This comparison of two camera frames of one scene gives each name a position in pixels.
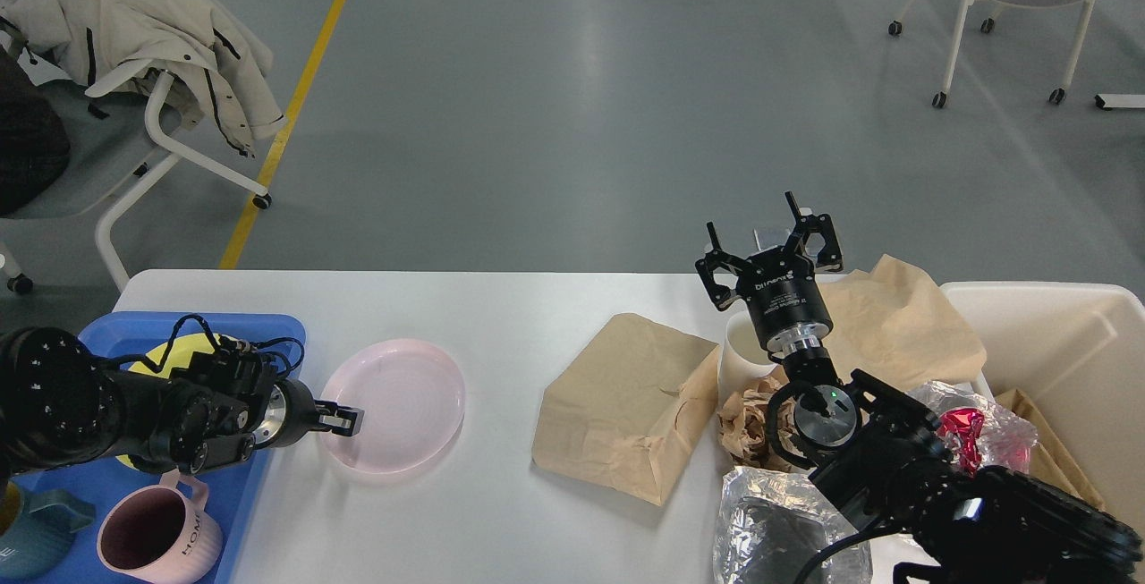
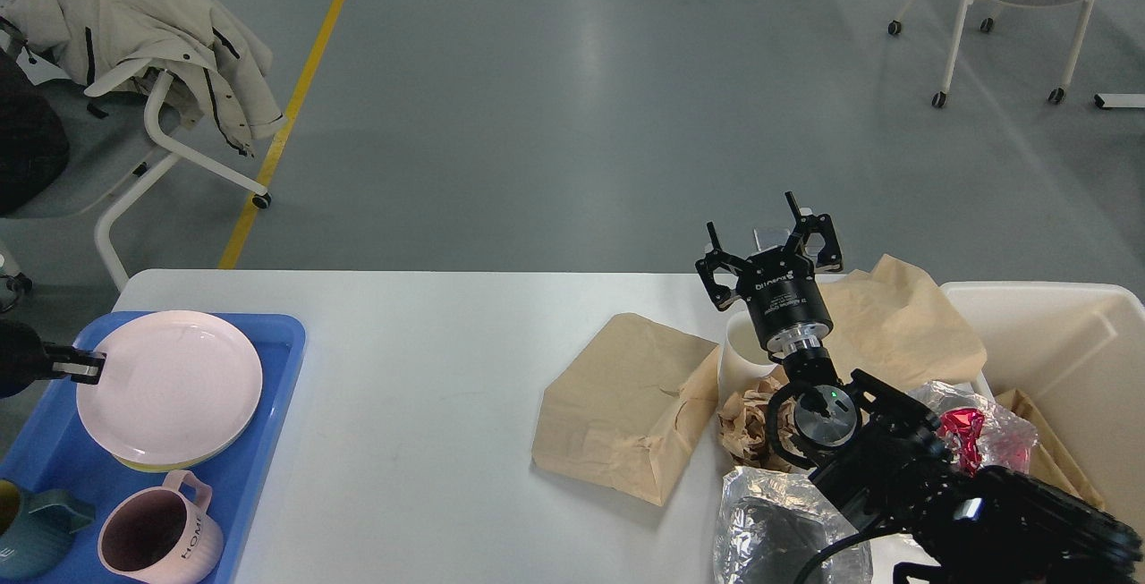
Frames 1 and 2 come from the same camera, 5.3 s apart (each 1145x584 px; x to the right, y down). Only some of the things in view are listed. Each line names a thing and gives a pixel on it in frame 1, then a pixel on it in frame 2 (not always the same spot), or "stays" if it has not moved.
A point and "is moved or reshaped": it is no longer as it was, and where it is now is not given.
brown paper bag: [628, 414] stays
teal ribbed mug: [36, 530] stays
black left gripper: [292, 410] -> [25, 359]
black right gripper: [782, 290] stays
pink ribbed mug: [160, 534] stays
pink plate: [413, 399] is moved or reshaped
